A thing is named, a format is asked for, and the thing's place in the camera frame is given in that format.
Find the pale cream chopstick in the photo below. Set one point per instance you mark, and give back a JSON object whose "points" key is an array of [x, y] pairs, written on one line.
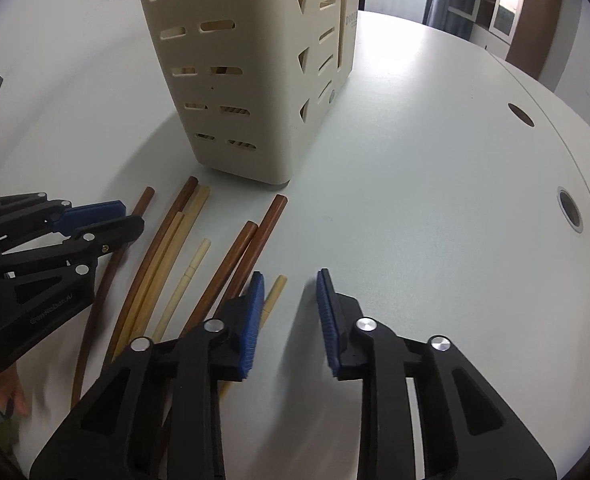
{"points": [[180, 290]]}

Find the light bamboo chopstick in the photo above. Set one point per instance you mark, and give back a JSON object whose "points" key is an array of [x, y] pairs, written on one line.
{"points": [[195, 206], [268, 306], [146, 297]]}

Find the dark brown chopstick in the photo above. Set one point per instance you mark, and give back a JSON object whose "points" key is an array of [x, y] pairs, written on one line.
{"points": [[89, 333]]}

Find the brown white glass cabinet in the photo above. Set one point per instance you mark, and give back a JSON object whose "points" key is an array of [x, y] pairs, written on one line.
{"points": [[520, 32]]}

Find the beige plastic utensil holder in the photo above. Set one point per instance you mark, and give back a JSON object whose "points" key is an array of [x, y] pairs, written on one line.
{"points": [[252, 80]]}

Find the person's left hand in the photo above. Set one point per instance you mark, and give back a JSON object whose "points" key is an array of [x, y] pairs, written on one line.
{"points": [[12, 395]]}

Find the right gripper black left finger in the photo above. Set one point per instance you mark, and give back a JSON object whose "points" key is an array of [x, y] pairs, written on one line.
{"points": [[155, 409]]}

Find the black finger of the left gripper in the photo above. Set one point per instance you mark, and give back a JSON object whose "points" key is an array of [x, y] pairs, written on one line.
{"points": [[82, 248], [73, 218]]}

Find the reddish brown chopstick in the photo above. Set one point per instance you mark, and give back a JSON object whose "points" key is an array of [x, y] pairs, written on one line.
{"points": [[221, 276], [255, 248]]}

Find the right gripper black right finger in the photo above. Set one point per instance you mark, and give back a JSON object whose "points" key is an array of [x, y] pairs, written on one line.
{"points": [[426, 411]]}

